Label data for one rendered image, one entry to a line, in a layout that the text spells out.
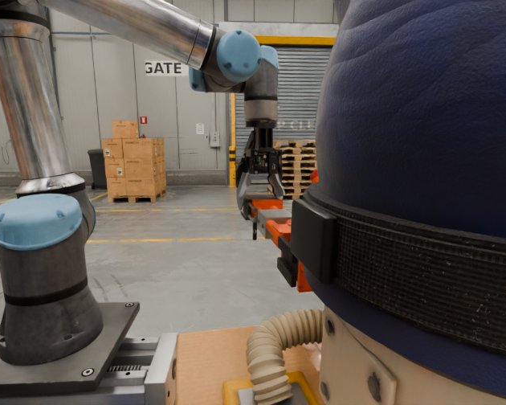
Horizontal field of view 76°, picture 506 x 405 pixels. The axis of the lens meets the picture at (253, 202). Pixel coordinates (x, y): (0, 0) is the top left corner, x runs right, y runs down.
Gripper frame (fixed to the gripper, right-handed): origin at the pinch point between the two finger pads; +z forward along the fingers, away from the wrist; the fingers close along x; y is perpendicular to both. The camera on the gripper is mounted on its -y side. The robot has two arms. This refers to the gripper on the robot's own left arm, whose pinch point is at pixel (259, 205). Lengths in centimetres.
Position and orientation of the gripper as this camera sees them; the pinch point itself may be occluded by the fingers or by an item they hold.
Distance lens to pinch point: 80.3
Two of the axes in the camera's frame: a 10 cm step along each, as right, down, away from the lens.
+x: 9.8, -0.5, 2.0
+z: 0.1, 9.8, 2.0
